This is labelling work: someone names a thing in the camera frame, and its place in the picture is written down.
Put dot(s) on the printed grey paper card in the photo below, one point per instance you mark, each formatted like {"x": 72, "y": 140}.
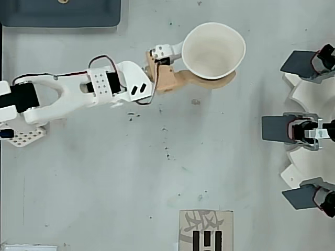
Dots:
{"x": 188, "y": 235}

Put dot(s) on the grey black motor unit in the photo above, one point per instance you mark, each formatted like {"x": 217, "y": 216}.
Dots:
{"x": 323, "y": 64}
{"x": 324, "y": 200}
{"x": 297, "y": 130}

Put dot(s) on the white round turntable device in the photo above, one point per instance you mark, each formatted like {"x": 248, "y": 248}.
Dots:
{"x": 308, "y": 94}

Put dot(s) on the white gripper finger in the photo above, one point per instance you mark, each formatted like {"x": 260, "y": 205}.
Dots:
{"x": 165, "y": 50}

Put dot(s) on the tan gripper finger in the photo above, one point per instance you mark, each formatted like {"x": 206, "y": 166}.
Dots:
{"x": 209, "y": 83}

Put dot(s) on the silver metal bracket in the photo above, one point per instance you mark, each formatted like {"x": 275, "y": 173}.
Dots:
{"x": 318, "y": 134}

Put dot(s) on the white flat box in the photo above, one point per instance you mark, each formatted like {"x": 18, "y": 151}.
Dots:
{"x": 28, "y": 248}

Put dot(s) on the dark blue-grey tray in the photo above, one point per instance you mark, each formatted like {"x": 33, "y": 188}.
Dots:
{"x": 52, "y": 14}

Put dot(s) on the dark grey paddle plate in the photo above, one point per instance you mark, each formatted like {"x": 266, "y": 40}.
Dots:
{"x": 298, "y": 198}
{"x": 273, "y": 128}
{"x": 295, "y": 64}

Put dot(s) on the black paper cup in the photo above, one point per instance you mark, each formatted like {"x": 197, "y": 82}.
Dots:
{"x": 214, "y": 49}

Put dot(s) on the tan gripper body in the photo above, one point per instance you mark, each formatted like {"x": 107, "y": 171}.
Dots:
{"x": 165, "y": 78}

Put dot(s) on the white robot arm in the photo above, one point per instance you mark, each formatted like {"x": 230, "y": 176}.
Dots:
{"x": 73, "y": 91}

